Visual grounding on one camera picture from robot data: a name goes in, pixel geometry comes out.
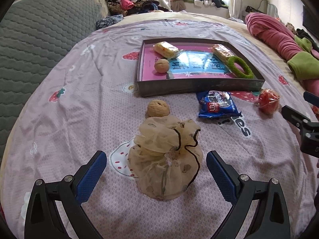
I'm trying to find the red orange snack bag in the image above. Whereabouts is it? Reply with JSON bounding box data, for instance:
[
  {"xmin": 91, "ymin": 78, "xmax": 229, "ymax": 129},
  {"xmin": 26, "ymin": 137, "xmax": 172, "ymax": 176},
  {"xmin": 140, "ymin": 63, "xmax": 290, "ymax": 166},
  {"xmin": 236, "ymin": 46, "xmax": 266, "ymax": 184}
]
[{"xmin": 258, "ymin": 88, "xmax": 280, "ymax": 115}]

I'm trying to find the blue biscuit packet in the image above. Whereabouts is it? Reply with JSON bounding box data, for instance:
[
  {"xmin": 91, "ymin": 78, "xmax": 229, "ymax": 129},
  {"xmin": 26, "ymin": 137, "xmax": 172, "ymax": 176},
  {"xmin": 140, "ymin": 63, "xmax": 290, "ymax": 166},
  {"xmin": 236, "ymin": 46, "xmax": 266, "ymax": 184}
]
[{"xmin": 196, "ymin": 91, "xmax": 241, "ymax": 119}]

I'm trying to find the beige mesh drawstring pouch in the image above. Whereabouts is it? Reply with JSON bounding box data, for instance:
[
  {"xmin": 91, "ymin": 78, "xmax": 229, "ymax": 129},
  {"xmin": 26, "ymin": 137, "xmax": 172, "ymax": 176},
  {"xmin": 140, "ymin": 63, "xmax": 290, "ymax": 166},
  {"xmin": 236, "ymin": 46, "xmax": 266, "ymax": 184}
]
[{"xmin": 128, "ymin": 116, "xmax": 203, "ymax": 200}]

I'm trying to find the walnut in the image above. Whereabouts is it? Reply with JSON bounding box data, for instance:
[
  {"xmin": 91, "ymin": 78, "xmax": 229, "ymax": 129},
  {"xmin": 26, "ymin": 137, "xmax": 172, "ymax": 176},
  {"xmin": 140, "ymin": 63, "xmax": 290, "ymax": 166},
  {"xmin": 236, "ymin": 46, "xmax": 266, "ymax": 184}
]
[
  {"xmin": 147, "ymin": 99, "xmax": 170, "ymax": 117},
  {"xmin": 154, "ymin": 59, "xmax": 170, "ymax": 74}
]

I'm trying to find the green fleece cloth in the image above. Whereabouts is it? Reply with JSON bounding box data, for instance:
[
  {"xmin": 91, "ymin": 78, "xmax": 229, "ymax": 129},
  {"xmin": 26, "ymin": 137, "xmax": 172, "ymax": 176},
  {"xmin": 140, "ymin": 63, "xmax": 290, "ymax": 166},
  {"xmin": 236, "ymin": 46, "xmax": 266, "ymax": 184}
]
[{"xmin": 288, "ymin": 35, "xmax": 318, "ymax": 81}]

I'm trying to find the beige mattress cover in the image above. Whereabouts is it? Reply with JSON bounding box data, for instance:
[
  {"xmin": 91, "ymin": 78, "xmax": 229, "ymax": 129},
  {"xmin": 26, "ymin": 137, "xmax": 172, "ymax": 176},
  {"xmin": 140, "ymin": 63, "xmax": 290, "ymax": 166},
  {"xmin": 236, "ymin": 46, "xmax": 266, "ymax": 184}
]
[{"xmin": 117, "ymin": 12, "xmax": 297, "ymax": 81}]

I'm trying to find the rolled pink blanket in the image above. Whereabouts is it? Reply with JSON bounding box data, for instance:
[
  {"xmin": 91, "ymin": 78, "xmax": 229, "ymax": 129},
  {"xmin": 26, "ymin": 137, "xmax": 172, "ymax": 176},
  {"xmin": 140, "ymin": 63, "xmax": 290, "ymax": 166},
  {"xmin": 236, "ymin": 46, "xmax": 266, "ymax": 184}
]
[{"xmin": 245, "ymin": 12, "xmax": 318, "ymax": 96}]

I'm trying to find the black television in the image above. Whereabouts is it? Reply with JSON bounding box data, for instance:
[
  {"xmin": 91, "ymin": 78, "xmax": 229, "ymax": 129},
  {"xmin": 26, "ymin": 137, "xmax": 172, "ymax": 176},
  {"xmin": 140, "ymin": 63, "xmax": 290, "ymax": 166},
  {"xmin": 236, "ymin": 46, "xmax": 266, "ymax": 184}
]
[{"xmin": 303, "ymin": 5, "xmax": 318, "ymax": 36}]

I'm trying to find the orange wrapped biscuit pack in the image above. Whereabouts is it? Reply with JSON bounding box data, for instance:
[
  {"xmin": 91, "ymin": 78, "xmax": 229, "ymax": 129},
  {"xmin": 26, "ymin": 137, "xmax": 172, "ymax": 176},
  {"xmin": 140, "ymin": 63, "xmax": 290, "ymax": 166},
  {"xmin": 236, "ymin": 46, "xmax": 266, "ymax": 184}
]
[{"xmin": 211, "ymin": 44, "xmax": 235, "ymax": 64}]

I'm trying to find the pink strawberry print bedsheet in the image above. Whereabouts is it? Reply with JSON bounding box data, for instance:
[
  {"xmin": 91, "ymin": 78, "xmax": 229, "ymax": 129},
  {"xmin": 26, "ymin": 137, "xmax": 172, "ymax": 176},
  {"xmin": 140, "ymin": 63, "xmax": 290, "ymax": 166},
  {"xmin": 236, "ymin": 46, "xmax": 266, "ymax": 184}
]
[{"xmin": 1, "ymin": 21, "xmax": 318, "ymax": 238}]

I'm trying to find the pink picture book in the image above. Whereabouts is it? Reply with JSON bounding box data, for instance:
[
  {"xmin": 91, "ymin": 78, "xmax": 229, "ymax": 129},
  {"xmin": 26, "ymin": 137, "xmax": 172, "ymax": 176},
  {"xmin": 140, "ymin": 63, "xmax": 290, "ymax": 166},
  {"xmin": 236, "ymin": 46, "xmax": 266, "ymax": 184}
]
[{"xmin": 140, "ymin": 42, "xmax": 236, "ymax": 81}]

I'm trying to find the dark shallow box tray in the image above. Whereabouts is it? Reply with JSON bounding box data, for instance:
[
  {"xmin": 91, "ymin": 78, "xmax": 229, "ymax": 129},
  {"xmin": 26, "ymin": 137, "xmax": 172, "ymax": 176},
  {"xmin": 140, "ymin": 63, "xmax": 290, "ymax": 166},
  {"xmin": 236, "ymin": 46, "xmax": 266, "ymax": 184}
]
[{"xmin": 137, "ymin": 38, "xmax": 265, "ymax": 97}]

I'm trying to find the walnut in tray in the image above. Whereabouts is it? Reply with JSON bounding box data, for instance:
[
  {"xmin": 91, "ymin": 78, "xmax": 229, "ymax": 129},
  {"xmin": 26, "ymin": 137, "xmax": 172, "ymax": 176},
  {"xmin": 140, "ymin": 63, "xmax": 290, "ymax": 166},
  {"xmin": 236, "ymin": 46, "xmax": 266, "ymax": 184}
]
[{"xmin": 154, "ymin": 59, "xmax": 170, "ymax": 74}]

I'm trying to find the yellow wrapped snack cake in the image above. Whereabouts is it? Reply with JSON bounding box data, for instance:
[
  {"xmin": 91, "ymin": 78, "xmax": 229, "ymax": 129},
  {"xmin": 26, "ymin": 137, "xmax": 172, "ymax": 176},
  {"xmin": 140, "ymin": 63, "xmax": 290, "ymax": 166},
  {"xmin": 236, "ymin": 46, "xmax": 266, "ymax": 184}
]
[{"xmin": 154, "ymin": 42, "xmax": 179, "ymax": 59}]

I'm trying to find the grey quilted headboard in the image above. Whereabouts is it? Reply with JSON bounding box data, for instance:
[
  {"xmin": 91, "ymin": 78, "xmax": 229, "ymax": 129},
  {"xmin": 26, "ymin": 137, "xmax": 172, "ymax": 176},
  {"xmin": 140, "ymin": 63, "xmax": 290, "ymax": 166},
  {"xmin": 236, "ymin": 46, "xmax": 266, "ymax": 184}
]
[{"xmin": 1, "ymin": 0, "xmax": 109, "ymax": 152}]

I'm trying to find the dark blue floral cloth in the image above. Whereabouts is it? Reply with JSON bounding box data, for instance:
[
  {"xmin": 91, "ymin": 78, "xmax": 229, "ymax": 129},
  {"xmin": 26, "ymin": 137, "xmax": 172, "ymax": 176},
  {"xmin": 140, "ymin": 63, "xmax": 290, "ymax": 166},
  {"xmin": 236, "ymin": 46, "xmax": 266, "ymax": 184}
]
[{"xmin": 95, "ymin": 14, "xmax": 124, "ymax": 30}]

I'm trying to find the clothes pile beside bed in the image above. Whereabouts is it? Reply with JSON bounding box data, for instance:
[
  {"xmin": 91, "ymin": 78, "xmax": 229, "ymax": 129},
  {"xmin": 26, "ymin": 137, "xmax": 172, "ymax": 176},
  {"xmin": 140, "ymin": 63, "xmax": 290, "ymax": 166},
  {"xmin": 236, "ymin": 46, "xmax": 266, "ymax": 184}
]
[{"xmin": 105, "ymin": 0, "xmax": 171, "ymax": 17}]

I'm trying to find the green fuzzy ring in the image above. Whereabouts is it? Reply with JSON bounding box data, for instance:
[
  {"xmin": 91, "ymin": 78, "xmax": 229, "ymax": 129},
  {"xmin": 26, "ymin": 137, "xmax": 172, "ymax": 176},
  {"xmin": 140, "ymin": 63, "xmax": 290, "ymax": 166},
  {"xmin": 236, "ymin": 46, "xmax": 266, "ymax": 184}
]
[{"xmin": 226, "ymin": 56, "xmax": 255, "ymax": 79}]

